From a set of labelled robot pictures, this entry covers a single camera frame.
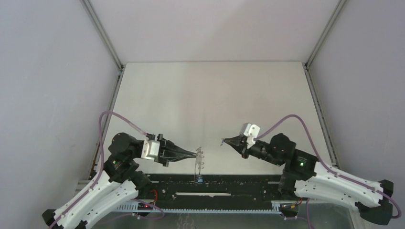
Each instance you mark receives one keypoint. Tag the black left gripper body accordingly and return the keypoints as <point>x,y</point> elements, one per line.
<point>164,144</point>

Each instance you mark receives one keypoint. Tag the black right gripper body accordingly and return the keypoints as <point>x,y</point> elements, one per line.
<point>251,150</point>

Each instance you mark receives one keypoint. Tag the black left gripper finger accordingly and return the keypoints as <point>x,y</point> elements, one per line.
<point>174,150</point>
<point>179,157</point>

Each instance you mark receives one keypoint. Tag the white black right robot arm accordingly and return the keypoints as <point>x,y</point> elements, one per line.
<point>304,176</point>

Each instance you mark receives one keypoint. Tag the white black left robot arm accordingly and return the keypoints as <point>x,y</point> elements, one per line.
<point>117,182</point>

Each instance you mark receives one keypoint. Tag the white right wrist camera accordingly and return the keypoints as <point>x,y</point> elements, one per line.
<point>249,129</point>

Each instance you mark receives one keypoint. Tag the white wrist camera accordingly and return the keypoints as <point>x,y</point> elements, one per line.
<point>150,150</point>
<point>249,129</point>

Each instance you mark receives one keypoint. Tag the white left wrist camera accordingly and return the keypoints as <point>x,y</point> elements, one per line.
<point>150,150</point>

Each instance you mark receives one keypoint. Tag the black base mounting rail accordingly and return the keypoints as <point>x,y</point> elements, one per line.
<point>178,193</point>

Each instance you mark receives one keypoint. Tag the aluminium frame rail right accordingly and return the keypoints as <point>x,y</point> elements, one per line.
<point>312,72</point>

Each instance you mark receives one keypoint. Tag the aluminium frame rail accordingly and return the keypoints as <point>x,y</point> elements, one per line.
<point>99,84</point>
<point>312,72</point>

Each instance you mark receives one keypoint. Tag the aluminium frame rail left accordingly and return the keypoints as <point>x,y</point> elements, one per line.
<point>99,84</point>

